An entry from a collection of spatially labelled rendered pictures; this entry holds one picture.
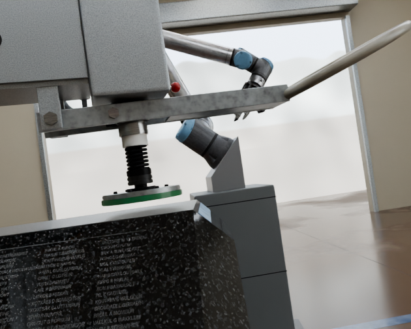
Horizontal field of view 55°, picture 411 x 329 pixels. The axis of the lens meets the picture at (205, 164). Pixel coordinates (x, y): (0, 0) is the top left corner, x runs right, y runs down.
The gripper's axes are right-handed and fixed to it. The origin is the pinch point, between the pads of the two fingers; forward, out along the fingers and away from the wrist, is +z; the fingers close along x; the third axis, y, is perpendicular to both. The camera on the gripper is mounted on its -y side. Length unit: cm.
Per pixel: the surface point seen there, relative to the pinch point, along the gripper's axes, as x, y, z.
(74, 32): 70, 86, 46
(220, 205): 7.3, -9.4, 45.8
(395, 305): 16, -144, 37
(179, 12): -338, 2, -239
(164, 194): 77, 47, 69
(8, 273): 75, 68, 101
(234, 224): 10, -19, 50
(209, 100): 76, 48, 40
